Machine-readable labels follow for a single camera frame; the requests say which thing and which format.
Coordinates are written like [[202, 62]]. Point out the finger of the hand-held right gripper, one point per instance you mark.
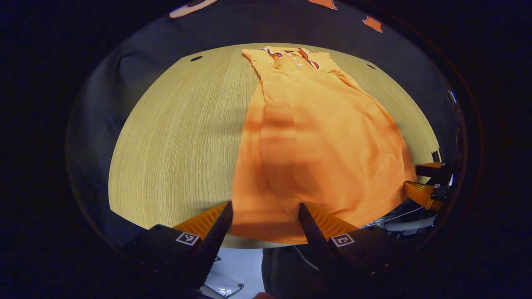
[[422, 194], [432, 169]]

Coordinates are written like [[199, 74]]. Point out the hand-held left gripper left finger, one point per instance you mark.
[[216, 245]]

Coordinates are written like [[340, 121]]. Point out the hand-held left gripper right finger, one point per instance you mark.
[[314, 241]]

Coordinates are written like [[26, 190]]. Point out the orange T-shirt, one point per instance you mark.
[[324, 145]]

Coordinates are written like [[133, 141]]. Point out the person's dark trousers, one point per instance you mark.
[[286, 274]]

